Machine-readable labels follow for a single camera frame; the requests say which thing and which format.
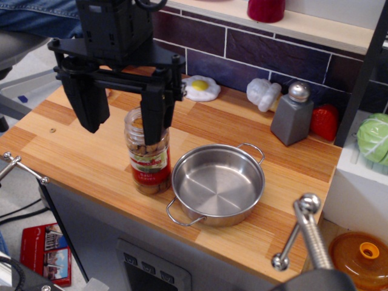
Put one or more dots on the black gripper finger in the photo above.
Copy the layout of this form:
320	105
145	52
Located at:
88	101
157	106

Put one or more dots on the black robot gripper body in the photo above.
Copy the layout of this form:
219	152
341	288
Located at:
118	34

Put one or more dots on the clear jar of almonds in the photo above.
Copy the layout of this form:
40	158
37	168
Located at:
150	164

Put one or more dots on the stainless steel pot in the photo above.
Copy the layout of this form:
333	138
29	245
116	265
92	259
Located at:
218	185

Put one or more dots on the orange pot lid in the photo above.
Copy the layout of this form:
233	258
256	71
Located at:
363	257

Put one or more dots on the toy fried egg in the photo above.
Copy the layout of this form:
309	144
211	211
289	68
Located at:
201	88

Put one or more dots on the person leg in jeans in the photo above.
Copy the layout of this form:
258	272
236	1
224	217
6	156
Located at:
50	19

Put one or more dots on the metal clamp screw left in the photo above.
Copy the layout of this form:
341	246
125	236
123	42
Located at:
14	162

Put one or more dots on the white toy cauliflower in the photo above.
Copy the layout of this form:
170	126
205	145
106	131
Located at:
264	94

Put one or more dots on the grey salt shaker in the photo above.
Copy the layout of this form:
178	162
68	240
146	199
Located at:
291	122

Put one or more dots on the dark red cup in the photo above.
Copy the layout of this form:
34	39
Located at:
266	11

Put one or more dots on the red box on floor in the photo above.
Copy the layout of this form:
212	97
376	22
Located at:
45	251

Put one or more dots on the red toy strawberry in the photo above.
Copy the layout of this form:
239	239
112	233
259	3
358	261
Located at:
325	121

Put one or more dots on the grey toy oven front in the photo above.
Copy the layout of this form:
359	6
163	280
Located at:
143	270

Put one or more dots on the green toy cabbage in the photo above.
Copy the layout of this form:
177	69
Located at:
372	138

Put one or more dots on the wooden wall shelf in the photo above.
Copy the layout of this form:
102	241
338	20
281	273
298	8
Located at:
295	25

